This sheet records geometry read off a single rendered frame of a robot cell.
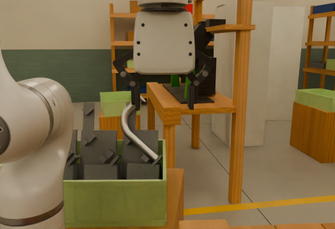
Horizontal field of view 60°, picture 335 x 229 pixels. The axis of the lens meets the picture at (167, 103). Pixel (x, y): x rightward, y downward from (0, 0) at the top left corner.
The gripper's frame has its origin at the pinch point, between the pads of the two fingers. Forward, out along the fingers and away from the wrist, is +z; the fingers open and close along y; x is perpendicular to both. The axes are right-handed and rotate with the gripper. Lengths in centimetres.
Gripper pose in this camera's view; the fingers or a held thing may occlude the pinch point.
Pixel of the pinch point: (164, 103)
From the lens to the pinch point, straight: 50.1
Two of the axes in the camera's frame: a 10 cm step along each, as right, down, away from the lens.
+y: -10.0, 0.1, -0.5
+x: 0.5, 2.1, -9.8
